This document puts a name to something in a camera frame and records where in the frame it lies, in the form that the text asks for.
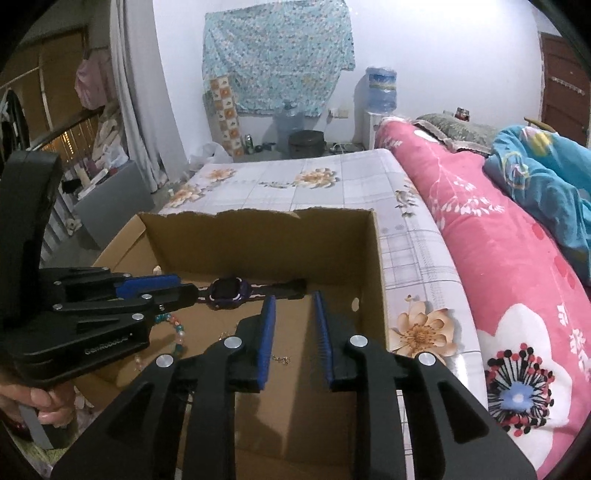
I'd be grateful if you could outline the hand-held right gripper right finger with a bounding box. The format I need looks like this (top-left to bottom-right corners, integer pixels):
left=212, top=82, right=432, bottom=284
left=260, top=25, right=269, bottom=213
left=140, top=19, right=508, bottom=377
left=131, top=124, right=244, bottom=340
left=313, top=291, right=539, bottom=480

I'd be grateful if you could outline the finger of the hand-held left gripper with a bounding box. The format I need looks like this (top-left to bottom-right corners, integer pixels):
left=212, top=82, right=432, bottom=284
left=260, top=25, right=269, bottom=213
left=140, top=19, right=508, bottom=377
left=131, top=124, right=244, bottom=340
left=39, top=266, right=182, bottom=302
left=54, top=282, right=209, bottom=332

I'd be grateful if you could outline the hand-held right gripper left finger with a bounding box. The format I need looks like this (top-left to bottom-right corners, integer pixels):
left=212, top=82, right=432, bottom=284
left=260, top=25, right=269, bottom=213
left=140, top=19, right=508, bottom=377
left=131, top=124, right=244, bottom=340
left=51, top=295, right=278, bottom=480

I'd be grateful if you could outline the multicolour bead bracelet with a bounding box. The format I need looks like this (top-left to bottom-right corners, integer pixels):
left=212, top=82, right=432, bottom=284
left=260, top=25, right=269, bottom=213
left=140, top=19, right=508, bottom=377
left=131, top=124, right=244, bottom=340
left=150, top=311, right=188, bottom=358

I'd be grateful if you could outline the black smart watch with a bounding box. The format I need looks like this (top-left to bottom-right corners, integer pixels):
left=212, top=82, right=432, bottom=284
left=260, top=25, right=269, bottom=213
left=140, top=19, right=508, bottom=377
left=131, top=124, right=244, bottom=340
left=196, top=277, right=308, bottom=311

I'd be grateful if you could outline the brown cardboard box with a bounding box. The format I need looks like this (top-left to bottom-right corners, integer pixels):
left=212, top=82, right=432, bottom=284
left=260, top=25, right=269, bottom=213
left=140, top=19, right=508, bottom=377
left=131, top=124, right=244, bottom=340
left=76, top=208, right=391, bottom=480

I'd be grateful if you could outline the person's left hand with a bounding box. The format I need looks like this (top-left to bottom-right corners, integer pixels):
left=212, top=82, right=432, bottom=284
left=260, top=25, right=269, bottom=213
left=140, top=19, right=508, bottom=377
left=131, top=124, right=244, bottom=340
left=0, top=369, right=77, bottom=431

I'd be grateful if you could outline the grey cabinet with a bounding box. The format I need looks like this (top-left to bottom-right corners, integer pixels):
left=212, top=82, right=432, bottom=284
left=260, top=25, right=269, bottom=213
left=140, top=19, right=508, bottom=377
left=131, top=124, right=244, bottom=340
left=74, top=159, right=155, bottom=250

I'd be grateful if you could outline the white plastic bag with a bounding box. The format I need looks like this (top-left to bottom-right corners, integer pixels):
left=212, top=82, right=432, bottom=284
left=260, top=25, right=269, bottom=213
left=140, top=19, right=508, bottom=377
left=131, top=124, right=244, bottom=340
left=189, top=142, right=234, bottom=168

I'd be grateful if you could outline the pink hanging garment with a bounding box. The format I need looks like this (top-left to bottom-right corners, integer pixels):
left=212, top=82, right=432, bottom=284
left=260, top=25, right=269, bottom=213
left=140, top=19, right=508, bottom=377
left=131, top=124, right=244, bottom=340
left=75, top=51, right=114, bottom=110

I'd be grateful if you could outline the white curtain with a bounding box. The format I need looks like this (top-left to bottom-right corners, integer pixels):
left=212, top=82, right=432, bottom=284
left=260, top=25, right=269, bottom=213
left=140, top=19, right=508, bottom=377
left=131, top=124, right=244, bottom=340
left=108, top=0, right=190, bottom=195

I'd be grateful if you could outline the orange checkered cloth strip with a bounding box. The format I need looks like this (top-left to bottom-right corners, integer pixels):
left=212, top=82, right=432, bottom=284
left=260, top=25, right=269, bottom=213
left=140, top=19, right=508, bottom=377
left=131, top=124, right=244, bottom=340
left=210, top=76, right=243, bottom=155

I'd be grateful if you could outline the pink floral blanket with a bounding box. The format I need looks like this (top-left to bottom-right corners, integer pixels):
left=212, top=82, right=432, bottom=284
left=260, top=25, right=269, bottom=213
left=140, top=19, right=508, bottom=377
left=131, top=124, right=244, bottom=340
left=374, top=117, right=591, bottom=480

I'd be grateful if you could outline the black cooking pot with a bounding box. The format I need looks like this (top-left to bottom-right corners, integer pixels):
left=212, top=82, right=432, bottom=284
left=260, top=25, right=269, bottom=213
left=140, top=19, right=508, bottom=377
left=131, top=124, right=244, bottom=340
left=288, top=130, right=326, bottom=158

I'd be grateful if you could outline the white water dispenser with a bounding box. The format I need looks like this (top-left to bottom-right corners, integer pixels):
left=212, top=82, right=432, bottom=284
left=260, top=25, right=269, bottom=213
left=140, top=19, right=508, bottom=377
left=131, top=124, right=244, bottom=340
left=360, top=111, right=386, bottom=151

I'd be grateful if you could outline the empty clear water jug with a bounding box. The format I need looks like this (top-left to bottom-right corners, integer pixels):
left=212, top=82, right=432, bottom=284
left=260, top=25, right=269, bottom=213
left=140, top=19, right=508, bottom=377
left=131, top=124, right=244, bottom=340
left=274, top=104, right=308, bottom=139

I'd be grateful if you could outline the grey patterned pillow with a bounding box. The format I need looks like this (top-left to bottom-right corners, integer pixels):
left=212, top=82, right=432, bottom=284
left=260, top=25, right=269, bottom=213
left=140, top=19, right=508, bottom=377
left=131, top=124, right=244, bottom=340
left=413, top=112, right=502, bottom=153

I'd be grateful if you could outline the blue water bottle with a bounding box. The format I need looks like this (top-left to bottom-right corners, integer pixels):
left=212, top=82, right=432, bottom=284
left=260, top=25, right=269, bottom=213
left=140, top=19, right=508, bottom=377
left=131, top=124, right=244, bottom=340
left=366, top=67, right=399, bottom=114

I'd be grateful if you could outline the teal floral blanket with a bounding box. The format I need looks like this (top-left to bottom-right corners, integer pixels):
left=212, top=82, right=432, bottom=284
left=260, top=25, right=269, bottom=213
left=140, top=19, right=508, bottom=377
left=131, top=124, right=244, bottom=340
left=482, top=124, right=591, bottom=287

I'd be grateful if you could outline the brown wooden door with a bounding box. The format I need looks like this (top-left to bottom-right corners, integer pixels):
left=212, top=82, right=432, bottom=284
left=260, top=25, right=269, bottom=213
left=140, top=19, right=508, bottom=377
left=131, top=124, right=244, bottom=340
left=538, top=32, right=591, bottom=148

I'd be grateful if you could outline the teal patterned wall cloth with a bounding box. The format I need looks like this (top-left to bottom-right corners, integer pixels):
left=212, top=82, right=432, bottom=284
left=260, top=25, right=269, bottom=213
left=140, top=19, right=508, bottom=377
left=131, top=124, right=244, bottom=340
left=202, top=0, right=356, bottom=116

